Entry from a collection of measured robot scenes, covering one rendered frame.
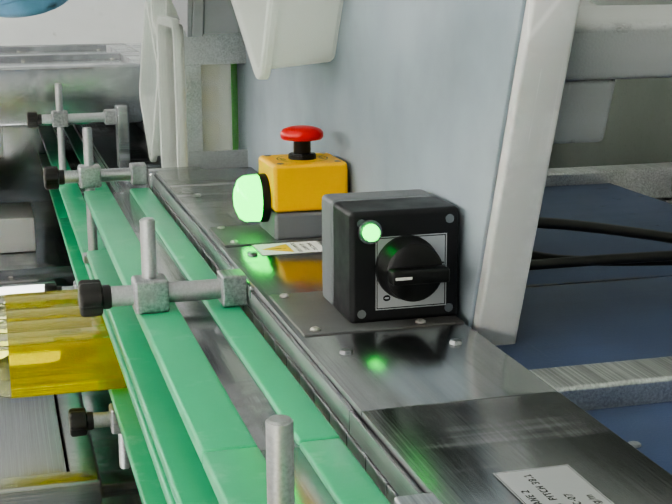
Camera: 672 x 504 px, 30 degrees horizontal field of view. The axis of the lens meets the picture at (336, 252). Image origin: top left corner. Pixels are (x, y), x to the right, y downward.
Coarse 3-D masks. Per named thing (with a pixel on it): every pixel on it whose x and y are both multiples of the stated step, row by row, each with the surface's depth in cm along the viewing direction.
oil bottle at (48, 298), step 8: (0, 296) 146; (8, 296) 146; (16, 296) 146; (24, 296) 146; (32, 296) 146; (40, 296) 146; (48, 296) 146; (56, 296) 146; (64, 296) 146; (72, 296) 146; (0, 304) 143; (8, 304) 143; (16, 304) 143; (24, 304) 143; (32, 304) 143; (40, 304) 143; (48, 304) 144; (56, 304) 144; (64, 304) 144
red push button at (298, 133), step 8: (288, 128) 115; (296, 128) 115; (304, 128) 115; (312, 128) 115; (320, 128) 116; (280, 136) 116; (288, 136) 115; (296, 136) 114; (304, 136) 114; (312, 136) 114; (320, 136) 115; (296, 144) 116; (304, 144) 116; (296, 152) 116; (304, 152) 116
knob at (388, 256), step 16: (400, 240) 86; (416, 240) 86; (384, 256) 85; (400, 256) 84; (416, 256) 85; (432, 256) 85; (384, 272) 85; (400, 272) 83; (416, 272) 84; (432, 272) 84; (448, 272) 84; (384, 288) 86; (400, 288) 85; (416, 288) 85; (432, 288) 86
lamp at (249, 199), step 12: (240, 180) 115; (252, 180) 115; (264, 180) 115; (240, 192) 114; (252, 192) 114; (264, 192) 114; (240, 204) 114; (252, 204) 114; (264, 204) 114; (240, 216) 115; (252, 216) 115; (264, 216) 115
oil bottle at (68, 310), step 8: (72, 304) 143; (0, 312) 140; (8, 312) 140; (16, 312) 140; (24, 312) 140; (32, 312) 140; (40, 312) 140; (48, 312) 140; (56, 312) 140; (64, 312) 140; (72, 312) 140; (0, 320) 137; (8, 320) 137; (16, 320) 137
